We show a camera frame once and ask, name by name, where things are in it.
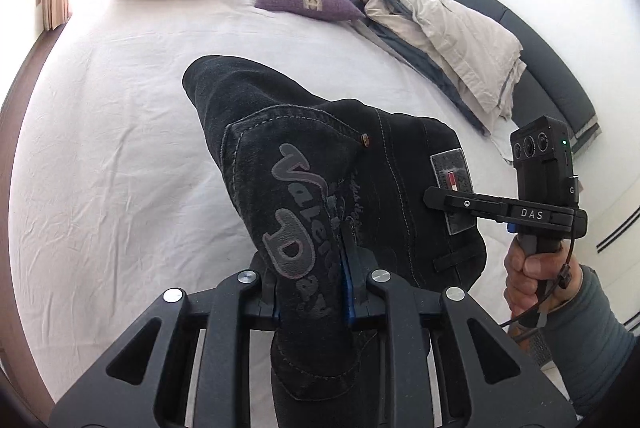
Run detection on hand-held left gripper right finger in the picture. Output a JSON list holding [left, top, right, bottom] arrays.
[[341, 252, 581, 428]]

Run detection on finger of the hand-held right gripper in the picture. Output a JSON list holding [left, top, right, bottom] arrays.
[[424, 187, 509, 225]]

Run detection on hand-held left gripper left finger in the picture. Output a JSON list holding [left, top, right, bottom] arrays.
[[52, 270, 282, 428]]

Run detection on black denim pants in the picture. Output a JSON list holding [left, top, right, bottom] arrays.
[[181, 54, 488, 404]]

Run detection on person's right forearm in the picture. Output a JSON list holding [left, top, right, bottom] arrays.
[[537, 265, 640, 419]]

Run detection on person's right hand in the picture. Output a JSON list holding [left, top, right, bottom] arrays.
[[502, 235, 584, 325]]

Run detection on dark grey headboard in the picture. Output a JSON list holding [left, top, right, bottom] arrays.
[[390, 0, 601, 153]]

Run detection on beige and grey duvet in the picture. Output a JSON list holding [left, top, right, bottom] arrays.
[[345, 0, 527, 136]]

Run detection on bed with white sheet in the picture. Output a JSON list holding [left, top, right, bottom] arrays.
[[7, 0, 591, 428]]

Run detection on black cable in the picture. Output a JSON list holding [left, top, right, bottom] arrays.
[[507, 228, 577, 339]]

